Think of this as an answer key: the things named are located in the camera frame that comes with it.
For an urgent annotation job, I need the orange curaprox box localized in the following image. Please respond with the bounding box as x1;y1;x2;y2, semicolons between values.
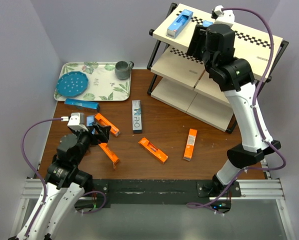
138;137;169;164
183;128;198;161
94;112;121;138

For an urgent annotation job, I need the light blue Curaprox box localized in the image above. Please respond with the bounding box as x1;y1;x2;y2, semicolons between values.
202;20;213;28
166;9;193;39
86;115;95;127

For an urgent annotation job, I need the grey ceramic mug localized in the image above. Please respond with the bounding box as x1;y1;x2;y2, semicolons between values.
114;61;135;80

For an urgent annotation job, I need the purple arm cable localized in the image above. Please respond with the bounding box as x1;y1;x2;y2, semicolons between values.
22;117;107;238
186;7;287;210

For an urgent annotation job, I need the leaf patterned serving tray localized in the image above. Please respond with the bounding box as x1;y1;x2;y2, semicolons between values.
59;61;131;102

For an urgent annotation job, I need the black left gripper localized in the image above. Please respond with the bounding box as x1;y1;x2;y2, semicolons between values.
71;121;111;165

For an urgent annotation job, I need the silver R&O toothpaste box centre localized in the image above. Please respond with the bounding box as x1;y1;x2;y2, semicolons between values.
132;100;143;134

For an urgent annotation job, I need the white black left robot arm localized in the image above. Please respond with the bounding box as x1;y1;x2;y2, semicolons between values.
13;123;111;240

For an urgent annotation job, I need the teal dotted plate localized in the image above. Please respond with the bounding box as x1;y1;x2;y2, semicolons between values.
56;71;89;98

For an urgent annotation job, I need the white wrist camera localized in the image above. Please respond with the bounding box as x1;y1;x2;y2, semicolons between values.
61;112;88;131
211;5;235;28

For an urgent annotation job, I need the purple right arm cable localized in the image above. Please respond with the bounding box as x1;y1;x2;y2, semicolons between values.
186;7;287;210

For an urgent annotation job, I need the orange Curaprox box open flap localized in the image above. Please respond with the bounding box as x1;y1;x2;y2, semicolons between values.
99;143;120;170

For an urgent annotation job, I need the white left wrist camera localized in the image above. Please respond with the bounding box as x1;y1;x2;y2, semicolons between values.
61;112;88;131

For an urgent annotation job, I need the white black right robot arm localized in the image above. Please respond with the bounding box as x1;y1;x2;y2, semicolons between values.
187;24;282;197

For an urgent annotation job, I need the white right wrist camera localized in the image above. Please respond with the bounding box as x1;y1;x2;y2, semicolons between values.
211;5;235;28

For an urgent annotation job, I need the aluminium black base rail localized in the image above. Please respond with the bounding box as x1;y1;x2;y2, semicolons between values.
9;162;297;240

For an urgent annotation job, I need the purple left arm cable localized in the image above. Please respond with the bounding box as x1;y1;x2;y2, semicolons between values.
22;117;107;238

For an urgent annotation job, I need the blue silver R&O toothpaste box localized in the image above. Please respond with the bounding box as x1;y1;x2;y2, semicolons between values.
64;98;100;112

